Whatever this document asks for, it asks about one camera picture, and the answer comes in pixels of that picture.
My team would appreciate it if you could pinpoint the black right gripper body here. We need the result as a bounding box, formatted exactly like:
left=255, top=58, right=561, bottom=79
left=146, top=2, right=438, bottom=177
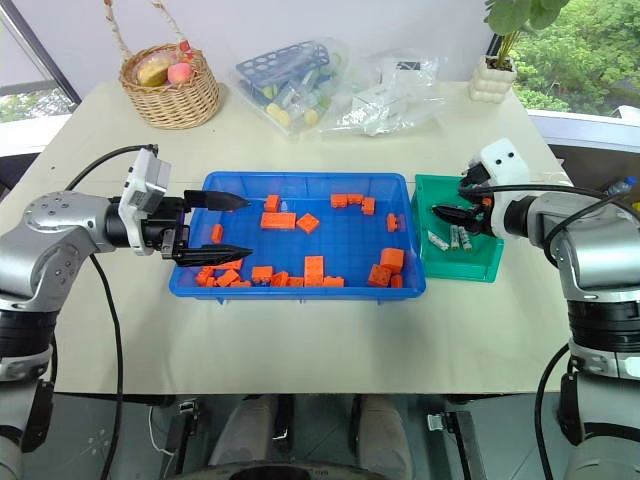
left=458, top=164, right=497, bottom=236

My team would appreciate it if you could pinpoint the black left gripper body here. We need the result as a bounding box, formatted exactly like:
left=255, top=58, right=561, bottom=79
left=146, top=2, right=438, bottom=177
left=142, top=196, right=191, bottom=262

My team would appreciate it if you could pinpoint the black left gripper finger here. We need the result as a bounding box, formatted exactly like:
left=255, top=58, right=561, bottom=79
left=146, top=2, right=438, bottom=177
left=182, top=189, right=253, bottom=212
left=174, top=244, right=253, bottom=269

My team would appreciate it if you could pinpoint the green plastic bin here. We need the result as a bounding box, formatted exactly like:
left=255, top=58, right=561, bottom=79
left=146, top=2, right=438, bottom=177
left=410, top=173, right=506, bottom=284

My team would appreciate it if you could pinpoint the blue plastic bin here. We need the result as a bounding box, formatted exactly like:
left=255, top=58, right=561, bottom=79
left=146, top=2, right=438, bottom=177
left=168, top=171, right=428, bottom=305

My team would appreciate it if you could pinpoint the large orange brick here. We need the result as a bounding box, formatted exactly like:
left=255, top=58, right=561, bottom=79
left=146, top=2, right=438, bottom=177
left=380, top=247, right=406, bottom=274
left=367, top=263, right=393, bottom=289

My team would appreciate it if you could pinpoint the woven wicker basket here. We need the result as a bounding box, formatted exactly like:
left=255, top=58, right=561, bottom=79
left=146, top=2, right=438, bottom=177
left=103, top=0, right=223, bottom=131

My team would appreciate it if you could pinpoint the clear bag with white boxes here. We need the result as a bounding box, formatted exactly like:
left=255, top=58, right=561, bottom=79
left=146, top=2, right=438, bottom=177
left=318, top=47, right=450, bottom=139

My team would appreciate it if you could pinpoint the white bubble plant pot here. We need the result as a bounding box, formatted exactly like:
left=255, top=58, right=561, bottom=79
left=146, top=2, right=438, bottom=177
left=468, top=54, right=519, bottom=105

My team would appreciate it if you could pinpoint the clear bag with tube rack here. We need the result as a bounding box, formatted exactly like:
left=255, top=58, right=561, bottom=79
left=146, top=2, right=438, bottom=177
left=231, top=35, right=352, bottom=144

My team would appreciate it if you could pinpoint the white cardboard box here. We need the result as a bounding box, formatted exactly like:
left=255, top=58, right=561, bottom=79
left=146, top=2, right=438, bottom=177
left=350, top=84, right=402, bottom=120

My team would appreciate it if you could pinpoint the pink toy peach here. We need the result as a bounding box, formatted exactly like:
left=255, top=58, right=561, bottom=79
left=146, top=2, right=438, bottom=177
left=166, top=60, right=194, bottom=85

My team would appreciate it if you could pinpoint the yellow toy fruit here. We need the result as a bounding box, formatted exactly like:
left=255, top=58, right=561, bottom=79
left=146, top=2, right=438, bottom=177
left=136, top=53, right=170, bottom=87

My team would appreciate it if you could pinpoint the clear water bottle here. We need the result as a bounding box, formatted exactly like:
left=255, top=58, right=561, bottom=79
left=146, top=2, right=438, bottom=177
left=603, top=175, right=640, bottom=198

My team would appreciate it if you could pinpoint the blue test tube rack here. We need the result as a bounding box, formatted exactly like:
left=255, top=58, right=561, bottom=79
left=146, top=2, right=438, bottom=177
left=235, top=40, right=334, bottom=99

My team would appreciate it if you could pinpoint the grey rounded leg shape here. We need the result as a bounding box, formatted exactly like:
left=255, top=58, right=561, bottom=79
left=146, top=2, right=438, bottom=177
left=356, top=394, right=415, bottom=480
left=206, top=394, right=277, bottom=472

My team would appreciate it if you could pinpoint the green leafy plant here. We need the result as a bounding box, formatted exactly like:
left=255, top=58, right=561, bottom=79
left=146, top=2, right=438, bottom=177
left=482, top=0, right=572, bottom=70

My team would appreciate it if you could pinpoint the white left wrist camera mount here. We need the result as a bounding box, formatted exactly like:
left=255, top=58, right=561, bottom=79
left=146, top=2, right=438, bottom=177
left=121, top=145, right=173, bottom=258

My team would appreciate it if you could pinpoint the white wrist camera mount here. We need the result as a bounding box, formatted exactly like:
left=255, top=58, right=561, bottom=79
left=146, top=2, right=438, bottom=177
left=121, top=145, right=173, bottom=258
left=469, top=139, right=530, bottom=241

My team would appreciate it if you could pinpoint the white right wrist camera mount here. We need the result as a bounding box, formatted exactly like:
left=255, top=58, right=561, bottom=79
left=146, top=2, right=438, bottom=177
left=469, top=139, right=530, bottom=241

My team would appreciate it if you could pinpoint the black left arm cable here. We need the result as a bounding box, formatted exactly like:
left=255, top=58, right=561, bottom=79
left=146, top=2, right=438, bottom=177
left=63, top=144, right=160, bottom=480

